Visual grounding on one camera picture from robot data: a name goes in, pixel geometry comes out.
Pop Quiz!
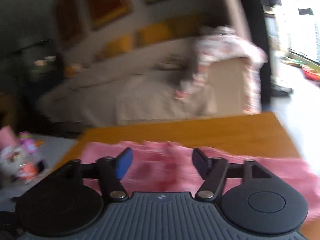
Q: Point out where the pink ribbed child's dress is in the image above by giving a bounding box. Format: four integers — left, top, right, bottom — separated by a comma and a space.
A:
77, 140, 320, 223

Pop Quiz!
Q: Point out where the beige covered sofa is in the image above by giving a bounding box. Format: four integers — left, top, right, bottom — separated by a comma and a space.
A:
37, 38, 245, 127

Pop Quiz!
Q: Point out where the red labelled jar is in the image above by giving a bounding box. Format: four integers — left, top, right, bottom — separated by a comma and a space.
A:
16, 163, 38, 184

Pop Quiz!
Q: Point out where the pink carton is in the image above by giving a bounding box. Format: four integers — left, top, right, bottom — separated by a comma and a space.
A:
0, 126, 19, 150

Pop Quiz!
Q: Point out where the crumpled beige cloth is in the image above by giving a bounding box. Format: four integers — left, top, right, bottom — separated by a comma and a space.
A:
155, 54, 189, 71

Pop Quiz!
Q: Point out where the yellow cushion left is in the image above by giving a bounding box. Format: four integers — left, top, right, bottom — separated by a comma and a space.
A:
97, 34, 134, 59

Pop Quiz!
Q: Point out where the yellow cushion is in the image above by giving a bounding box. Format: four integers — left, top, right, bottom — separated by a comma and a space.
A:
97, 34, 134, 59
172, 14, 206, 38
137, 21, 175, 47

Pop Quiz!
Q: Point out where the floral pink blanket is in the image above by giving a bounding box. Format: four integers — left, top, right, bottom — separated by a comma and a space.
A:
175, 25, 268, 114

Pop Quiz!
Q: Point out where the red plastic basin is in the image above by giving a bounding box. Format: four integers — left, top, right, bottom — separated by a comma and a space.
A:
302, 66, 320, 82

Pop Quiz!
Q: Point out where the yellow cushion middle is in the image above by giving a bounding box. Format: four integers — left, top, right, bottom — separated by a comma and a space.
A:
137, 21, 175, 47

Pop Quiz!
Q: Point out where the yellow cushion right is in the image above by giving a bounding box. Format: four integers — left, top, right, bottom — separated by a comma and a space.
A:
172, 14, 206, 38

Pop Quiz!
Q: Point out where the framed picture gold frame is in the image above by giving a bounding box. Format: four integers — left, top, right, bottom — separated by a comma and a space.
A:
86, 0, 132, 29

